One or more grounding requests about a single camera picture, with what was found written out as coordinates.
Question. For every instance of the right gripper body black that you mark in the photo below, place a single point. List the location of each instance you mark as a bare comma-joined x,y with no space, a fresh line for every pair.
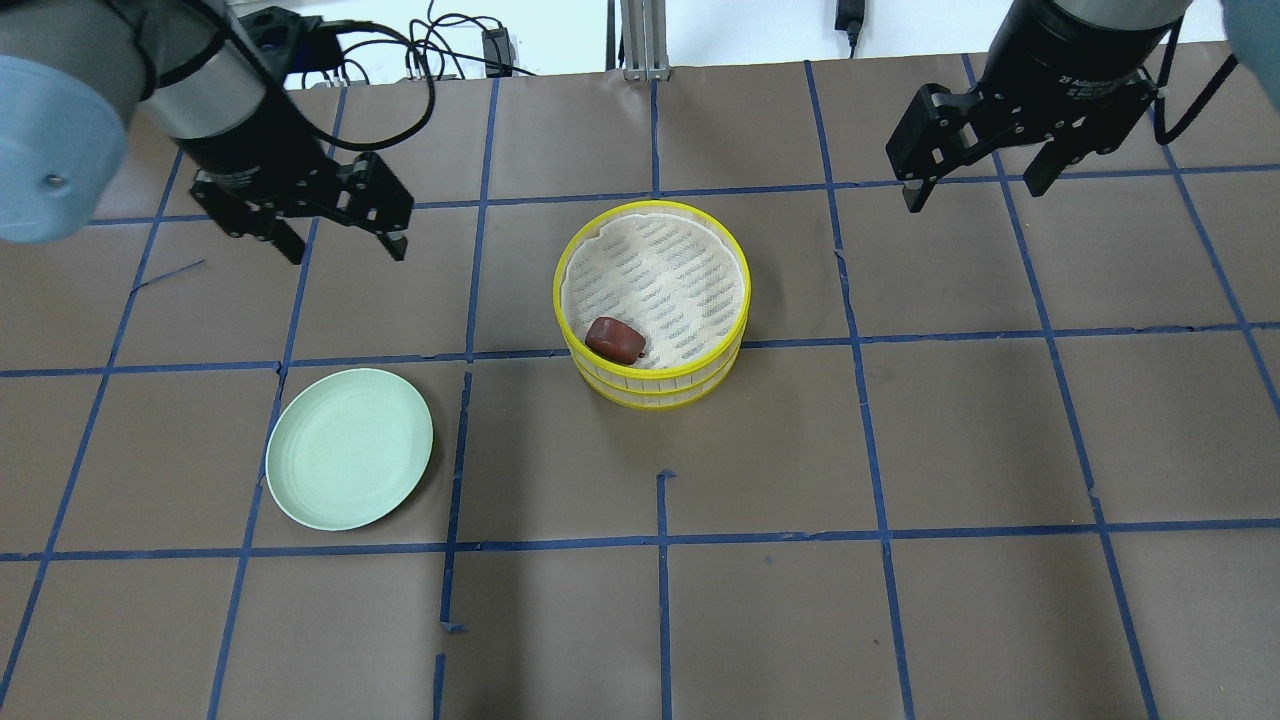
1068,52

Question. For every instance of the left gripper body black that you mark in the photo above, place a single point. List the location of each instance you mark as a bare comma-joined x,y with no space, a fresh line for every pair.
253,143

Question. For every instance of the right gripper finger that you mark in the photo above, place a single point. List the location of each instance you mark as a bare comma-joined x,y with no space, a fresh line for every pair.
1045,168
916,192

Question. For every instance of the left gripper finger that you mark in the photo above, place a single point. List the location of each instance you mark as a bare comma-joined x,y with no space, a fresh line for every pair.
280,234
395,242

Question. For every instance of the brown steamed bun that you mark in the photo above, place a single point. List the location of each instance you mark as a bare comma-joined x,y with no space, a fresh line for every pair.
615,341

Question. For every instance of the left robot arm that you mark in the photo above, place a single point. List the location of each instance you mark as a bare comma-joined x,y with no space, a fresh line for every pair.
76,72

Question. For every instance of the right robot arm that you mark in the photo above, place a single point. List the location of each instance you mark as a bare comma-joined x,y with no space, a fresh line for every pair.
1250,27

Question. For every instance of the white steamer cloth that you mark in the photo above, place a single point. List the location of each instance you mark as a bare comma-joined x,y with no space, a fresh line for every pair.
672,275

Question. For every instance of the black power adapter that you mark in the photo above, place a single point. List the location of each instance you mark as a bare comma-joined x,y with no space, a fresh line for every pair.
498,52

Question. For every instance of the light green plate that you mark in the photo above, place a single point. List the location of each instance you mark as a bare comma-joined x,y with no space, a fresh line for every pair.
349,449

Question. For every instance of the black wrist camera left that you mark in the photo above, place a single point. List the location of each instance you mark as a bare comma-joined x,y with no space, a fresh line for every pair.
290,43

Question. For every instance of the aluminium frame post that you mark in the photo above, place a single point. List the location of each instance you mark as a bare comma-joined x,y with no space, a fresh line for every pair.
643,38

